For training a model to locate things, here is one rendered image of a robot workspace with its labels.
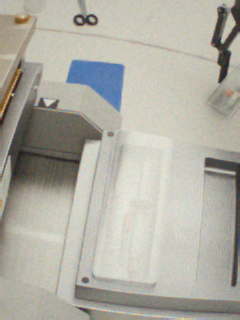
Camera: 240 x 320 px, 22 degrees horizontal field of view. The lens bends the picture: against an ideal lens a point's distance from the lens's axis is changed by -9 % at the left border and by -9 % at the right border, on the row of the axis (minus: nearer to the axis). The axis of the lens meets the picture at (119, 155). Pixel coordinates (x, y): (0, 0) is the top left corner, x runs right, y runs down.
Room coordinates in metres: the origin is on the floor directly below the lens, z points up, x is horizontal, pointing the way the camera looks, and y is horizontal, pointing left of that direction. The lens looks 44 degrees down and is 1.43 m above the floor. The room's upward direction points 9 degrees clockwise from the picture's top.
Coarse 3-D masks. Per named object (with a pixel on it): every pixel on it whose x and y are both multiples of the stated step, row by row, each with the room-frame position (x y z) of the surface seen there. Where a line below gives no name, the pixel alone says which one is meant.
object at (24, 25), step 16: (0, 16) 0.52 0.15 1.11; (16, 16) 0.51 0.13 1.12; (32, 16) 0.52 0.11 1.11; (0, 32) 0.48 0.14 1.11; (16, 32) 0.48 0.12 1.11; (32, 32) 0.50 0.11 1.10; (0, 48) 0.45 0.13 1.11; (16, 48) 0.45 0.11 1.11; (0, 64) 0.43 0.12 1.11; (16, 64) 0.44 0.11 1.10; (0, 80) 0.40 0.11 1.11; (0, 96) 0.39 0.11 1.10
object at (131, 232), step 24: (120, 144) 0.46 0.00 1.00; (144, 144) 0.46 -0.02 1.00; (168, 144) 0.47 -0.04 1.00; (120, 168) 0.43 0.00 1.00; (144, 168) 0.43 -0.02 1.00; (168, 168) 0.44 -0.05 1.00; (120, 192) 0.40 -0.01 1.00; (144, 192) 0.40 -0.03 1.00; (120, 216) 0.37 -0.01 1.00; (144, 216) 0.37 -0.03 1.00; (120, 240) 0.34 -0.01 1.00; (144, 240) 0.34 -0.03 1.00; (96, 264) 0.31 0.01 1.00; (120, 264) 0.31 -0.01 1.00; (144, 264) 0.32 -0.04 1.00
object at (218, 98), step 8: (232, 72) 0.97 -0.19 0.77; (224, 80) 0.93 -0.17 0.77; (232, 80) 0.94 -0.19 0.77; (224, 88) 0.91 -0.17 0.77; (232, 88) 0.91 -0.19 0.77; (216, 96) 0.87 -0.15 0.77; (224, 96) 0.88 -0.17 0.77; (232, 96) 0.89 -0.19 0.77; (216, 104) 0.85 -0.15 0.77; (224, 104) 0.86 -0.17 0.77; (232, 104) 0.86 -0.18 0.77; (232, 112) 0.84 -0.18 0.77
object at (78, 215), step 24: (96, 144) 0.49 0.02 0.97; (72, 216) 0.39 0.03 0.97; (72, 240) 0.36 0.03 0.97; (72, 264) 0.33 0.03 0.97; (72, 288) 0.30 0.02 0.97; (96, 312) 0.28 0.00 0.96; (120, 312) 0.28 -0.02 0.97; (144, 312) 0.28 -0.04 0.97; (168, 312) 0.28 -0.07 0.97; (192, 312) 0.29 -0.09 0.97; (216, 312) 0.29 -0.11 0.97
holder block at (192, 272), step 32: (192, 160) 0.46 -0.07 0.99; (224, 160) 0.47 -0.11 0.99; (96, 192) 0.40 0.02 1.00; (192, 192) 0.42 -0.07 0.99; (224, 192) 0.44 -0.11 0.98; (96, 224) 0.36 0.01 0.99; (192, 224) 0.38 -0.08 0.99; (224, 224) 0.39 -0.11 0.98; (192, 256) 0.34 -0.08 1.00; (224, 256) 0.35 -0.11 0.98; (96, 288) 0.29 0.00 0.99; (128, 288) 0.29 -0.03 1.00; (160, 288) 0.30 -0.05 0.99; (192, 288) 0.30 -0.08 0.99; (224, 288) 0.30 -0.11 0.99
